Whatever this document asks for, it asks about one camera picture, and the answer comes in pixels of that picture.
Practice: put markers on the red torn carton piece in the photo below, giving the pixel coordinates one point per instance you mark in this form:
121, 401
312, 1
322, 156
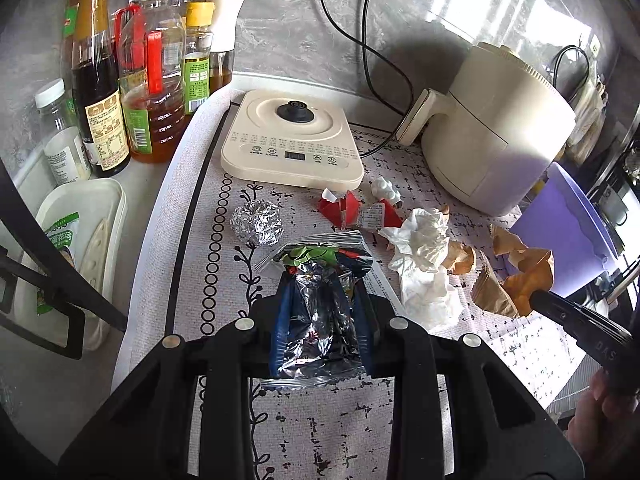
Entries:
337, 207

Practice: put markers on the white crumpled tissue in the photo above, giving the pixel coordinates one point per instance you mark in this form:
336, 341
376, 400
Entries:
430, 300
420, 240

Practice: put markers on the white plastic blister pack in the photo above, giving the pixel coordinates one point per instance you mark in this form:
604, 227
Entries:
385, 190

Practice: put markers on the red white labelled wrapper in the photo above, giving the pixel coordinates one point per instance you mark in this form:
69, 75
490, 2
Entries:
377, 216

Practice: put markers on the patterned table mat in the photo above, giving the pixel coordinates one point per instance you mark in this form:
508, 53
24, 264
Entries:
320, 435

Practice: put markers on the cream air fryer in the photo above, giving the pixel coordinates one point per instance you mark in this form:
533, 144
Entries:
505, 130

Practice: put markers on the beige hanging bags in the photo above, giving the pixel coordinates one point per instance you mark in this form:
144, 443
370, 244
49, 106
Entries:
587, 115

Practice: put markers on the silver foil snack bag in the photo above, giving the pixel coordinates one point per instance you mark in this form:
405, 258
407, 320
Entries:
315, 320

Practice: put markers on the aluminium foil ball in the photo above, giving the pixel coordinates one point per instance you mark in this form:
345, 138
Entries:
256, 222

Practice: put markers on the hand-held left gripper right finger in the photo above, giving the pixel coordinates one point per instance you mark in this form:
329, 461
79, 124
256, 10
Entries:
364, 340

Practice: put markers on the red capped cooking oil bottle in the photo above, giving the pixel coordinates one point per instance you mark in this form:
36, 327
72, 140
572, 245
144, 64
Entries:
155, 105

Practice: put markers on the small brown paper scrap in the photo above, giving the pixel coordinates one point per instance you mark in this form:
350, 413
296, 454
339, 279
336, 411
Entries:
460, 257

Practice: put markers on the person's right hand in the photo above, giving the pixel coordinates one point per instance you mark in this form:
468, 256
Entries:
595, 425

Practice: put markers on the yellow capped green label bottle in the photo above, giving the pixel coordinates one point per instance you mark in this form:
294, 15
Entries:
197, 70

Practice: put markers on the purple plastic bin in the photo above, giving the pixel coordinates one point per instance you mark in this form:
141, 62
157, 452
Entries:
565, 225

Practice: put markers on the clear jar with white lid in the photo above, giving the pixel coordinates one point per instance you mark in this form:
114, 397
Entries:
52, 107

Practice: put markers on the white plastic tray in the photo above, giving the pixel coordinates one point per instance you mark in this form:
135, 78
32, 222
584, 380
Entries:
107, 240

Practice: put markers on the brown paper cone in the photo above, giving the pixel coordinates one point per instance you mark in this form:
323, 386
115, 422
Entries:
492, 295

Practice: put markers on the brown paper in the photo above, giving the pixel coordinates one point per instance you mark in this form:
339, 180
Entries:
530, 272

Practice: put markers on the dark soy sauce bottle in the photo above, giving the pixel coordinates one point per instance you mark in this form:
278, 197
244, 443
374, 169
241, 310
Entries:
100, 95

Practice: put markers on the white topped oil sprayer bottle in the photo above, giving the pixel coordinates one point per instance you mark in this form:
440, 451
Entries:
225, 25

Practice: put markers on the green printed packet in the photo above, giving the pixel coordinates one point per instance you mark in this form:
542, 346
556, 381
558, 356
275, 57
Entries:
62, 240

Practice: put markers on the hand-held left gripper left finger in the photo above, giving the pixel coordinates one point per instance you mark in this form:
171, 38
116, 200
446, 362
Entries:
281, 320

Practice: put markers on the white plastic jar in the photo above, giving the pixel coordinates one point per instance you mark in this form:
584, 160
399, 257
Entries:
67, 157

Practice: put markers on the cream electric cooker base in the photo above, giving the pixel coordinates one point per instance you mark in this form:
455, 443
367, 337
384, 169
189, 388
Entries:
295, 130

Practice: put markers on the black metal rack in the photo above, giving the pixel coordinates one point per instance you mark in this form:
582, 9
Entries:
50, 285

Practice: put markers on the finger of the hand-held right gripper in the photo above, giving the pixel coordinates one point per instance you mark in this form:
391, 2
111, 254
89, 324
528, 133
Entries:
565, 312

